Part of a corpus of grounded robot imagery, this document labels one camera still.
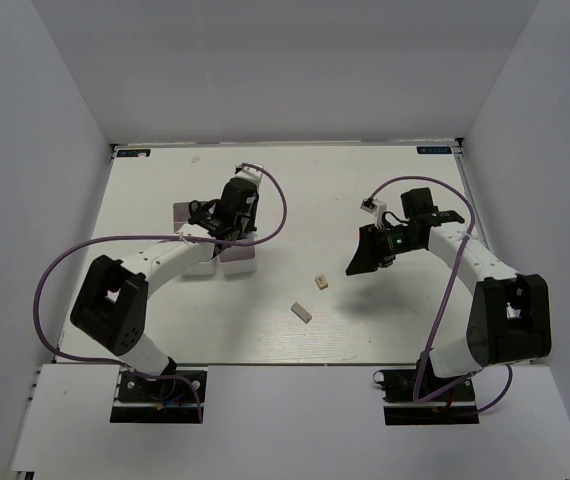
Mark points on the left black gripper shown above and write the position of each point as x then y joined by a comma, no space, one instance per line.
250,225

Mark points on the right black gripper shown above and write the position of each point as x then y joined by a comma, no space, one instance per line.
371,253

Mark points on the black handled scissors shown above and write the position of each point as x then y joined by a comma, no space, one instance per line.
196,206

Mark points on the grey white eraser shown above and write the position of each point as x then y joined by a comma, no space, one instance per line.
301,312

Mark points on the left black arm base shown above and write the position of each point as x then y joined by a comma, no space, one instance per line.
137,400

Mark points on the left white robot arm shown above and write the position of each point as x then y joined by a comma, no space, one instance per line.
112,303

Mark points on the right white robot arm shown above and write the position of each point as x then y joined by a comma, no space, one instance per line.
509,319

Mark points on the white right organizer box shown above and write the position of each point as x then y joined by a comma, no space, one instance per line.
238,260

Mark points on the white organizer box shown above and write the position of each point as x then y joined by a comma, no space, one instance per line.
193,259
238,260

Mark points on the white left organizer box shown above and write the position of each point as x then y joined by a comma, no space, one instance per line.
193,259

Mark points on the right blue table label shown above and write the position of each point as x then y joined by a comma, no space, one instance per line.
434,150

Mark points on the blue table label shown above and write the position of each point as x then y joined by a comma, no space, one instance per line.
133,153
434,150

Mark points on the left blue table label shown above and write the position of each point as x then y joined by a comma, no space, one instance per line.
133,153

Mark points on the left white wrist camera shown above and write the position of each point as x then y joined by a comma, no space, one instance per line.
250,173

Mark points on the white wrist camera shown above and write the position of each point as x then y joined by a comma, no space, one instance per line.
376,208
250,173

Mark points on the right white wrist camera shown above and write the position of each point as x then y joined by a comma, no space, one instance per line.
376,208

